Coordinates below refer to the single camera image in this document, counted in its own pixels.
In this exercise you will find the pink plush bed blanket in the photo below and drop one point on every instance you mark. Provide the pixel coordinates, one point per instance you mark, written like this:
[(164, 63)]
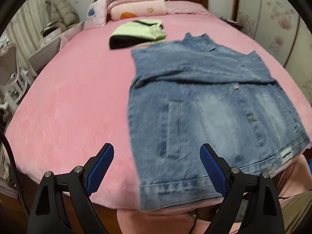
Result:
[(80, 101)]

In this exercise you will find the white bedside desk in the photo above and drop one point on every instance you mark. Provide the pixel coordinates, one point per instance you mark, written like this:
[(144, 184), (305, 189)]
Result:
[(50, 47)]

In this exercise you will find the folded pink quilt stack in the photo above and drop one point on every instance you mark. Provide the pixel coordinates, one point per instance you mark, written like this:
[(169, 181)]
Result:
[(122, 9)]

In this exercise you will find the beige puffer jacket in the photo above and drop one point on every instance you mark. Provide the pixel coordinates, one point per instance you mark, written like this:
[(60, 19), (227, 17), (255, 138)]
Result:
[(62, 13)]

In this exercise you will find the dark wooden nightstand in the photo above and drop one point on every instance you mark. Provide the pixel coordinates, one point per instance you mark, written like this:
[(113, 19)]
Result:
[(232, 23)]

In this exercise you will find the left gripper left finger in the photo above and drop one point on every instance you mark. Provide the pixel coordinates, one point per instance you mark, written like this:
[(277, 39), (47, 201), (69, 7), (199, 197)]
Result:
[(48, 213)]

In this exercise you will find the pink cartoon pillow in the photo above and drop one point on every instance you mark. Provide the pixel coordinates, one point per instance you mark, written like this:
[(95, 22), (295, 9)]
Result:
[(96, 15)]

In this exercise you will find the white office chair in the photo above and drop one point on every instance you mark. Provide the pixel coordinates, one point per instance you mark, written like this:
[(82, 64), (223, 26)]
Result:
[(15, 80)]

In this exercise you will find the blue denim jacket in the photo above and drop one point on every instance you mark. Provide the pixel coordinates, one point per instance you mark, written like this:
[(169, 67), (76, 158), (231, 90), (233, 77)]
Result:
[(192, 92)]

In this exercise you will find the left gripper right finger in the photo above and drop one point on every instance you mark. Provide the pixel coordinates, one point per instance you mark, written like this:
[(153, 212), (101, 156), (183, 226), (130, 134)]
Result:
[(263, 212)]

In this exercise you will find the green and black folded garment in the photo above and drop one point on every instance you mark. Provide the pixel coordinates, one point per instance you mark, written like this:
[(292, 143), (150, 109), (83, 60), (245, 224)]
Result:
[(137, 32)]

